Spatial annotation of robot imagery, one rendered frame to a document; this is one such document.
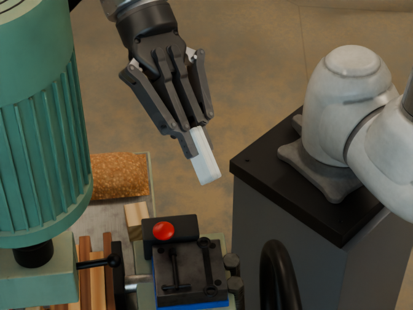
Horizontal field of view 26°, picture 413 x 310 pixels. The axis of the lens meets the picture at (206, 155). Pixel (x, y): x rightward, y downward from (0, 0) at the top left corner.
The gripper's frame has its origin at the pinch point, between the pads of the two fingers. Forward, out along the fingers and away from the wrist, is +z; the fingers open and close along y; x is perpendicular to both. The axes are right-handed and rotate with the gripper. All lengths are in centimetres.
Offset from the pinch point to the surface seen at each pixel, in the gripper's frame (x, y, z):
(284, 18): -129, -157, -55
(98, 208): -34.0, -2.9, -1.5
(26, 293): -19.1, 20.2, 7.5
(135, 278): -19.9, 3.9, 11.1
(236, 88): -128, -122, -34
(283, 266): -10.4, -13.9, 17.5
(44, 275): -15.1, 18.8, 6.3
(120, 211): -31.9, -5.3, 0.2
